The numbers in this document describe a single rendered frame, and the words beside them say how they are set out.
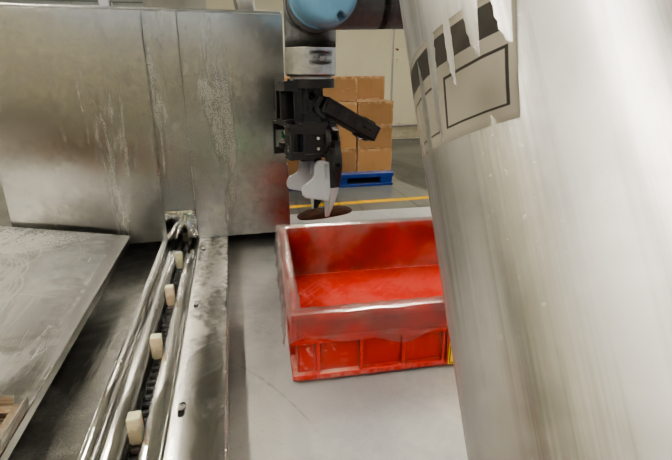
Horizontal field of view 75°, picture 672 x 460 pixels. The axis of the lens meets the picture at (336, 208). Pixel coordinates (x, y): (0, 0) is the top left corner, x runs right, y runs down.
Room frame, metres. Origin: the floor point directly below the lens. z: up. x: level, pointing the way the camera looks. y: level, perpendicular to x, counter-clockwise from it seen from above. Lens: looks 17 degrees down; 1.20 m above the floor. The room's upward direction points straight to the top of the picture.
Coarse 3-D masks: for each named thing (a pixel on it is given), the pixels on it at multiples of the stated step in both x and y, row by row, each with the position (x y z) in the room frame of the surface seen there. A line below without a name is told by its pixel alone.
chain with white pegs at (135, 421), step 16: (176, 256) 0.76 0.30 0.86; (176, 272) 0.74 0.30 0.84; (176, 288) 0.68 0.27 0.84; (160, 336) 0.49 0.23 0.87; (160, 352) 0.48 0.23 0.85; (144, 400) 0.41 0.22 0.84; (128, 416) 0.35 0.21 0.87; (144, 416) 0.39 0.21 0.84; (128, 432) 0.35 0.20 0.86; (144, 432) 0.36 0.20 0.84; (128, 448) 0.34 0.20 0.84
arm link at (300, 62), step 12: (288, 48) 0.66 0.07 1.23; (300, 48) 0.65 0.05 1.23; (312, 48) 0.65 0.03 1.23; (324, 48) 0.65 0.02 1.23; (288, 60) 0.66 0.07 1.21; (300, 60) 0.65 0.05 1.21; (312, 60) 0.65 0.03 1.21; (324, 60) 0.65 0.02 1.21; (288, 72) 0.66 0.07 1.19; (300, 72) 0.65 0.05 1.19; (312, 72) 0.65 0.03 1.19; (324, 72) 0.65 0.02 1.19
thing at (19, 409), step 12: (0, 396) 0.34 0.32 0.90; (12, 396) 0.34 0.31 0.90; (0, 408) 0.34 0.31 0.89; (12, 408) 0.34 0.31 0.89; (24, 408) 0.34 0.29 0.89; (0, 420) 0.33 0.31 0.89; (12, 420) 0.32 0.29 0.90; (0, 432) 0.31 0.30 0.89; (12, 432) 0.31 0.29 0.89; (0, 444) 0.29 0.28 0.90
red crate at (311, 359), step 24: (432, 264) 0.81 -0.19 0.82; (312, 288) 0.71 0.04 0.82; (336, 288) 0.71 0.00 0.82; (360, 288) 0.71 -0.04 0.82; (384, 288) 0.71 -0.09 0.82; (408, 288) 0.71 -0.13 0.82; (432, 288) 0.71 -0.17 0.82; (432, 336) 0.49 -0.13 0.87; (312, 360) 0.47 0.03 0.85; (336, 360) 0.47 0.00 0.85; (360, 360) 0.47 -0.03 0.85; (384, 360) 0.48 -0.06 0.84; (408, 360) 0.49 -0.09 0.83; (432, 360) 0.49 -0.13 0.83
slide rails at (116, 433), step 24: (192, 240) 0.87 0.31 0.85; (168, 264) 0.75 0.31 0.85; (192, 264) 0.75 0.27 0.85; (144, 336) 0.52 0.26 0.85; (168, 336) 0.52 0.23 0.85; (144, 360) 0.47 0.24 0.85; (168, 360) 0.47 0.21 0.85; (168, 384) 0.42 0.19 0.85; (120, 408) 0.39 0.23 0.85; (120, 432) 0.35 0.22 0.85; (120, 456) 0.32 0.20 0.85; (144, 456) 0.32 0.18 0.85
